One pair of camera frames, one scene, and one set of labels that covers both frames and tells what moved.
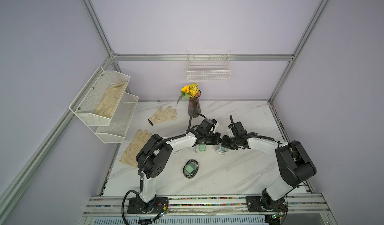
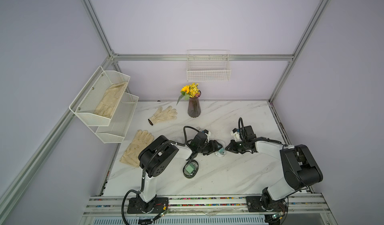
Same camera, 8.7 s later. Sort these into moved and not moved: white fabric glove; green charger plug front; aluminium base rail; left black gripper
Moved: left black gripper
Not moved: green charger plug front; aluminium base rail; white fabric glove
